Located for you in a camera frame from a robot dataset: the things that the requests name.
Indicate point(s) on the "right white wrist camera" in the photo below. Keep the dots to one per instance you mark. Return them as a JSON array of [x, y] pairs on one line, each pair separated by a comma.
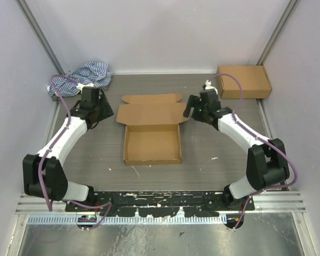
[[208, 86]]

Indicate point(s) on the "slotted cable duct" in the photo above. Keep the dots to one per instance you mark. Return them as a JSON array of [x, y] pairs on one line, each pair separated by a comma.
[[75, 219]]

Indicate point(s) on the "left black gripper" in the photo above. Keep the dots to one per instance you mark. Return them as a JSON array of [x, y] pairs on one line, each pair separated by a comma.
[[109, 111]]

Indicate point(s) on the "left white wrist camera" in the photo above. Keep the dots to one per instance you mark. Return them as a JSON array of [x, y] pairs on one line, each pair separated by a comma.
[[80, 86]]

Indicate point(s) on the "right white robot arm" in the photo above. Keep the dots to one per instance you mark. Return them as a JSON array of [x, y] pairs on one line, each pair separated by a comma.
[[266, 163]]

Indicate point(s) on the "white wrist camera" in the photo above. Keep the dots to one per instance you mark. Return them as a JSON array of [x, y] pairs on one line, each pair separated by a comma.
[[208, 86], [80, 86]]

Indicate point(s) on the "blue striped cloth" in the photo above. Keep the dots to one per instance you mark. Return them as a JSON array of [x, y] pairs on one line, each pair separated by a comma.
[[92, 72]]

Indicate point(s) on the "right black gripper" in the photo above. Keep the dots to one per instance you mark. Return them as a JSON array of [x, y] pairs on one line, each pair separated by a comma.
[[193, 102]]

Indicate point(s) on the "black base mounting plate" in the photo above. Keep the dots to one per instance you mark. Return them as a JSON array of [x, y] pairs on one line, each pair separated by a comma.
[[165, 203]]

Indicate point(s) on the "folded brown cardboard box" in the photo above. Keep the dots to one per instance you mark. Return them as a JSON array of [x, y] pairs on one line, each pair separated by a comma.
[[253, 80]]

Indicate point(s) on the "brown cardboard box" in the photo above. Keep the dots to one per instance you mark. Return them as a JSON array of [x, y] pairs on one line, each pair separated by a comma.
[[152, 128], [253, 80]]

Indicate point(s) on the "aluminium front rail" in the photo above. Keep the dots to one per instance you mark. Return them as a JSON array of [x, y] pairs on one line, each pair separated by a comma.
[[270, 201]]

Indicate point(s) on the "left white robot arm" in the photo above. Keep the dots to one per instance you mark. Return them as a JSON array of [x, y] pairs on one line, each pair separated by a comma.
[[43, 174]]

